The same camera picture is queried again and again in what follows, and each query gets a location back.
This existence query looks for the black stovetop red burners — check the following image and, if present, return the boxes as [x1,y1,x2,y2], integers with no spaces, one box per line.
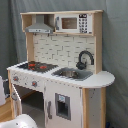
[20,61,56,73]

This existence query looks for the red left stove knob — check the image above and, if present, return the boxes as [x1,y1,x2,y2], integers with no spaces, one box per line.
[12,75,20,82]

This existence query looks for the white cabinet door dispenser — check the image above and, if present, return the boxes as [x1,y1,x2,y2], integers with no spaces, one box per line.
[44,81,82,128]

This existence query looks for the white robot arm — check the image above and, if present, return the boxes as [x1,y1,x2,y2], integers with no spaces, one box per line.
[0,76,38,128]

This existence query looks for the wooden toy kitchen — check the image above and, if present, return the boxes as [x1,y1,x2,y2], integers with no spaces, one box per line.
[8,10,115,128]

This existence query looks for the white toy microwave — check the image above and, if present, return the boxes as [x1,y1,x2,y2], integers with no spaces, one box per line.
[55,14,93,34]

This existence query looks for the white oven door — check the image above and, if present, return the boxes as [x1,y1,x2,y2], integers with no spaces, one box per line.
[11,86,22,117]

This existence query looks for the black toy faucet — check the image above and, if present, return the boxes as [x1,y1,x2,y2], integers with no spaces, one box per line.
[76,50,94,70]

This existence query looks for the red right stove knob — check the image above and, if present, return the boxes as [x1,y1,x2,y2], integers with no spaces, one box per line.
[32,81,37,87]

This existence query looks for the metal toy sink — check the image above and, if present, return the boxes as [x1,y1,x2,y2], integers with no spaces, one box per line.
[53,67,92,81]

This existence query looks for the grey range hood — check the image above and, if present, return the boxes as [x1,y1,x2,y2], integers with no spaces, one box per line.
[25,14,54,34]

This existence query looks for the red stove knob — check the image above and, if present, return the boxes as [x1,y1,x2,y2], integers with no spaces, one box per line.
[32,81,37,87]
[12,75,20,82]

